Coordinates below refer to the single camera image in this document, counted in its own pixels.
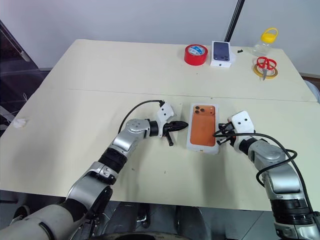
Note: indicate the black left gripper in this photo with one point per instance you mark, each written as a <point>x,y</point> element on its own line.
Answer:
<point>167,128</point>

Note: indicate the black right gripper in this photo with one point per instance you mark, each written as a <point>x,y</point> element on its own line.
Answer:
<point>229,132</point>

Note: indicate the white box lid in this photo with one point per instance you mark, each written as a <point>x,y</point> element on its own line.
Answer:
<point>203,130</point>

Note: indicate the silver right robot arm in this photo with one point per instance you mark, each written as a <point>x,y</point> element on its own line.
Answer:
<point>282,180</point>

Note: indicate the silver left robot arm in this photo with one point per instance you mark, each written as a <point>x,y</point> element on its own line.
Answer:
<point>135,127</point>

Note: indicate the white box with dark phone print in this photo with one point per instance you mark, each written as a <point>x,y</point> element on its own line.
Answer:
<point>222,53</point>

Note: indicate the red tape roll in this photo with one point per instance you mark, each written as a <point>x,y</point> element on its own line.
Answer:
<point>196,56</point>

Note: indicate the yellow tape roll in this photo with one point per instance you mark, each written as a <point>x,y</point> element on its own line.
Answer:
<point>273,73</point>

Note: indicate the small black clip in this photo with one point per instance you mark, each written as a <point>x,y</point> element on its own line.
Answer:
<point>240,51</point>

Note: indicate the clear jar with yellow lid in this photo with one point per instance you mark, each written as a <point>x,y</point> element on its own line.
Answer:
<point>263,45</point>

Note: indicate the grey chair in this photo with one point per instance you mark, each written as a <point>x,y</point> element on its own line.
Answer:
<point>314,91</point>

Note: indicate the black metal pole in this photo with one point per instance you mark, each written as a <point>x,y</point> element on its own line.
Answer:
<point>235,20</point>

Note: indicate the white crumpled tissue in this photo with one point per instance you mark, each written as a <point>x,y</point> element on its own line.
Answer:
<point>20,123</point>

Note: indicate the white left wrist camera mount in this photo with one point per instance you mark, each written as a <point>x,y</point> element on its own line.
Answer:
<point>166,111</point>

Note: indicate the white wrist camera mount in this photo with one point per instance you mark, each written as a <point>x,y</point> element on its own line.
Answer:
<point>242,122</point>
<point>166,111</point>

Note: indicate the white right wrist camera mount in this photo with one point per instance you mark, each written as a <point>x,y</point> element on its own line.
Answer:
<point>242,122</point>

